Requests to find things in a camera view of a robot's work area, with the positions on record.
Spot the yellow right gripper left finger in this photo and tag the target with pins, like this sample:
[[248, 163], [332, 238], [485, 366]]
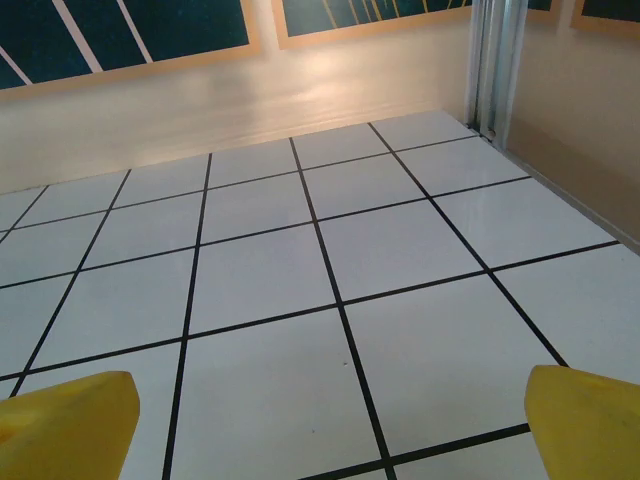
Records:
[[70, 430]]

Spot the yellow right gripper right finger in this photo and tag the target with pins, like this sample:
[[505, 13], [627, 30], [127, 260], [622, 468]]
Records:
[[590, 430]]

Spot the aluminium corner post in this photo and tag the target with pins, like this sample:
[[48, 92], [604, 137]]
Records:
[[492, 65]]

